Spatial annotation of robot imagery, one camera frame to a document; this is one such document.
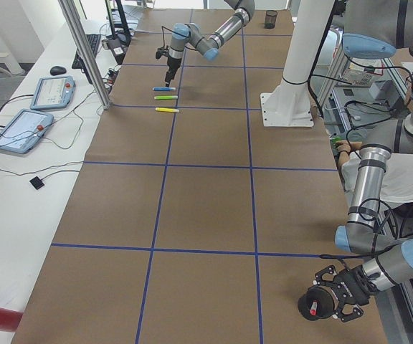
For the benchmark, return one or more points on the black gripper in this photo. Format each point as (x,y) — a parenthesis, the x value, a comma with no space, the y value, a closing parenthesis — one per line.
(350,284)
(173,64)

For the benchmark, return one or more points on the blue marker pen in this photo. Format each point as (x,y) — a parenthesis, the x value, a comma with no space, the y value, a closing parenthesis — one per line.
(163,89)

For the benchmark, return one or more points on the red marker pen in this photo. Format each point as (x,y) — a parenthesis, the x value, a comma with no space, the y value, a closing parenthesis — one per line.
(313,308)

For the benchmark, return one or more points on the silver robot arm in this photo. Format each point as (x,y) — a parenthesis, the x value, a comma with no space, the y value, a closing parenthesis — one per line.
(183,34)
(372,30)

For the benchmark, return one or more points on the green marker pen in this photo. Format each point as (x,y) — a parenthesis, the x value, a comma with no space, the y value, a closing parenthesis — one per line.
(166,97)

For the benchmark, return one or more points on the near black mesh cup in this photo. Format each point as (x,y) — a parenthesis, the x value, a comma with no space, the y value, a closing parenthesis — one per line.
(325,304)

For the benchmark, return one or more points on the black mesh cup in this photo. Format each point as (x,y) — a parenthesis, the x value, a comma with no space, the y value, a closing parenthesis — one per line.
(270,19)
(325,304)

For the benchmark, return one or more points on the yellow marker pen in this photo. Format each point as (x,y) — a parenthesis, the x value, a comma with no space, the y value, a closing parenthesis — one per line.
(167,110)

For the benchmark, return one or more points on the black computer mouse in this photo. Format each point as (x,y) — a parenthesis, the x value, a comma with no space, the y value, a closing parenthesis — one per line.
(57,70)

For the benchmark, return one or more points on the far teach pendant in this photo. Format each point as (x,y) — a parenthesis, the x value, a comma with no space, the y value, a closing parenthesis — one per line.
(53,93)

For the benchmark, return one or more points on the teach pendant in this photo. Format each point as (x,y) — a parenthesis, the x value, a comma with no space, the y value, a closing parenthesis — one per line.
(24,131)
(53,93)

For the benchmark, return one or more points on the far black mesh cup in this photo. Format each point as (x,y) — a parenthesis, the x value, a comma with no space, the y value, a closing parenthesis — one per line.
(270,19)

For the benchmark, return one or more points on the person in white shirt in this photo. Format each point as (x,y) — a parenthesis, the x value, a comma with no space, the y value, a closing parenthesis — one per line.
(397,184)

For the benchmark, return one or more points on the near teach pendant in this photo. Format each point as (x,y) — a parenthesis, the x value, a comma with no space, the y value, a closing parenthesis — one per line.
(24,131)

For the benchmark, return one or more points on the small black sensor box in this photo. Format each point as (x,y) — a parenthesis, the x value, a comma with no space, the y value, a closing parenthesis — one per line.
(36,182)

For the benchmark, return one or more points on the aluminium frame post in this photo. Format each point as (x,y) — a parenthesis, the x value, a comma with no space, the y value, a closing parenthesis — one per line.
(79,36)

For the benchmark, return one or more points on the white camera stand column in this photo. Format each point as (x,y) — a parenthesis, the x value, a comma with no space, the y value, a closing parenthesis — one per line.
(288,106)

